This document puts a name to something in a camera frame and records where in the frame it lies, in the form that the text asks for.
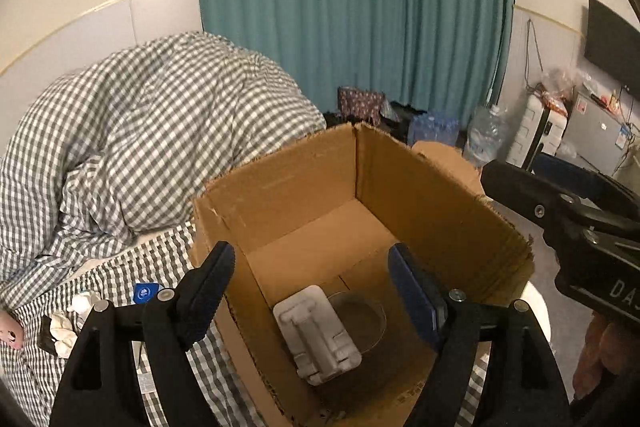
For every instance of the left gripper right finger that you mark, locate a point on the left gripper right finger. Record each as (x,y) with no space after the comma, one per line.
(493,361)

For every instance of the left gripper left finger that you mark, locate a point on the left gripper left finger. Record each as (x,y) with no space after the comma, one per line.
(99,386)

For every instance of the clear tape roll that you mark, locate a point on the clear tape roll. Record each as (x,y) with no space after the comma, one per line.
(363,318)

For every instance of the white phone stand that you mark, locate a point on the white phone stand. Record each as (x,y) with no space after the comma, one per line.
(319,343)

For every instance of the white cream tube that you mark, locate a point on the white cream tube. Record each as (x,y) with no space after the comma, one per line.
(144,374)

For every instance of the cream lace cloth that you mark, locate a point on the cream lace cloth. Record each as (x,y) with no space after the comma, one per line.
(67,323)

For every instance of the blue white tissue packet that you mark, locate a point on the blue white tissue packet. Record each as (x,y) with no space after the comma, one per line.
(144,292)

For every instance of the right hand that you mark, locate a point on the right hand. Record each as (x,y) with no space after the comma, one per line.
(608,347)

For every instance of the grey mini fridge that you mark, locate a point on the grey mini fridge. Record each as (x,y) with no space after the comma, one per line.
(597,140)

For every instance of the checkered bed sheet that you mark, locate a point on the checkered bed sheet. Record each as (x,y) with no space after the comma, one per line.
(34,372)

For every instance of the pink drink bottle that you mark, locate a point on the pink drink bottle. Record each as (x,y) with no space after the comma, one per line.
(11,332)

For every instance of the white suitcase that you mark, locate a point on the white suitcase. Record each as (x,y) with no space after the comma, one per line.
(540,131)

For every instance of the large water jug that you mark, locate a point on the large water jug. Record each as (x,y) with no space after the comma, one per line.
(485,135)

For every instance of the bottled water pack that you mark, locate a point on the bottled water pack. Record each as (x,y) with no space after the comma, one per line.
(433,127)

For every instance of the grey checkered duvet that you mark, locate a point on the grey checkered duvet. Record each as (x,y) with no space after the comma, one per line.
(122,147)

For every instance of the floral bag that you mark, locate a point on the floral bag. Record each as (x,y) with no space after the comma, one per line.
(360,104)

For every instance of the brown cardboard box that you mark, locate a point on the brown cardboard box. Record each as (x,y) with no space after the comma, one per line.
(325,211)

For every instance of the wall television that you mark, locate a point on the wall television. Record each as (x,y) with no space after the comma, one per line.
(612,44)

